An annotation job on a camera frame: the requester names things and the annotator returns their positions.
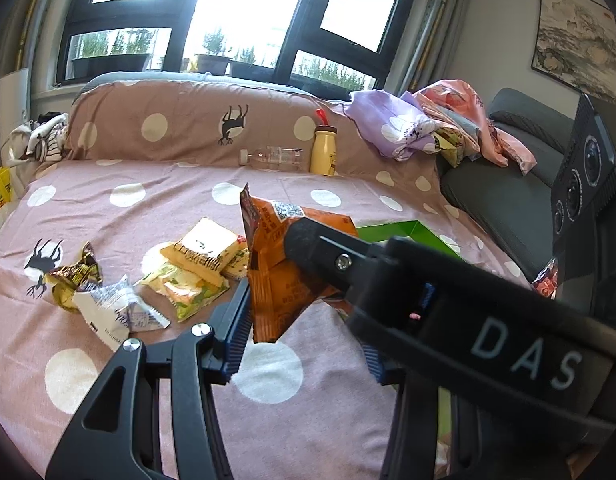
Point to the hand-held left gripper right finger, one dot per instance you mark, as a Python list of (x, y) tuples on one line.
[(378, 365)]

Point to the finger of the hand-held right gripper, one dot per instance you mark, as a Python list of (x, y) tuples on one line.
[(328, 255)]

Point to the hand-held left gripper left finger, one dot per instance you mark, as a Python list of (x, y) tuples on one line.
[(235, 335)]

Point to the orange snack packet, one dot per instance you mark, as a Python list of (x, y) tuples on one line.
[(273, 290)]

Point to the red white snack packet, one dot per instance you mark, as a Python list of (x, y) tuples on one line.
[(545, 280)]

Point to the green white soda cracker packet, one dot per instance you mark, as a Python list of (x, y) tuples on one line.
[(236, 262)]

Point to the green yellow snack packet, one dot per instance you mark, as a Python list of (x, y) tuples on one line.
[(180, 287)]

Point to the green cardboard box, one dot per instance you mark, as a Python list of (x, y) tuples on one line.
[(403, 234)]

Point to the yellow rice cracker packet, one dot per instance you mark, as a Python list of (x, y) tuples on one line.
[(203, 250)]

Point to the white grey snack packet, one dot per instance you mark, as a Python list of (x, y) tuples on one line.
[(113, 310)]

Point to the gold brown snack packet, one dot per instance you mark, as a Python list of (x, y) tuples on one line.
[(73, 280)]

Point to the yellow drink bottle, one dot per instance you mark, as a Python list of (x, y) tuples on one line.
[(323, 152)]

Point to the clear plastic bottle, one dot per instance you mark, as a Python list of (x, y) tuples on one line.
[(273, 157)]

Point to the grey sofa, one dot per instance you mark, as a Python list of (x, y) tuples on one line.
[(488, 185)]

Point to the purple printed cloth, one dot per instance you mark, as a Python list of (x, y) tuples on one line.
[(388, 120)]

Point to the green yellow patterned cloth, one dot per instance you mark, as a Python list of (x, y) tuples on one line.
[(453, 145)]

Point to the pink polka dot bedsheet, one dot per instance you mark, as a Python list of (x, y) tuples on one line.
[(138, 200)]

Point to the brown polka dot cushion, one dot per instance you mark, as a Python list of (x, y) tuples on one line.
[(188, 120)]

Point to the small black planter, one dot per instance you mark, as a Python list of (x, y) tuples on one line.
[(253, 70), (211, 64)]

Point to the pile of clothes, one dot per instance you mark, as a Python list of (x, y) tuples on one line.
[(453, 97)]

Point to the grey curtain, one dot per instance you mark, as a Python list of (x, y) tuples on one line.
[(433, 25), (38, 25)]

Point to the black framed window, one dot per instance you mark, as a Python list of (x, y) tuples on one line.
[(258, 10)]

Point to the striped white cloth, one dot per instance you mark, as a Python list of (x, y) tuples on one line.
[(40, 137)]

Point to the long black planter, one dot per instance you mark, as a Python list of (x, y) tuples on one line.
[(110, 66)]

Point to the framed landscape painting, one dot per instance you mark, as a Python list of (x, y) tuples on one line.
[(573, 40)]

